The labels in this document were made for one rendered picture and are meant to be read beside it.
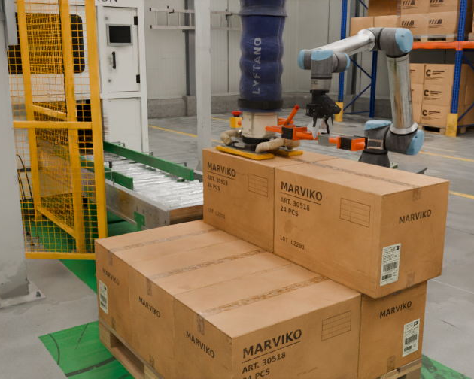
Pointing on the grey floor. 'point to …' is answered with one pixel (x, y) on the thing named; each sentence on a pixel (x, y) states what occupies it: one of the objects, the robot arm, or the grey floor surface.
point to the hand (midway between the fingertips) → (322, 136)
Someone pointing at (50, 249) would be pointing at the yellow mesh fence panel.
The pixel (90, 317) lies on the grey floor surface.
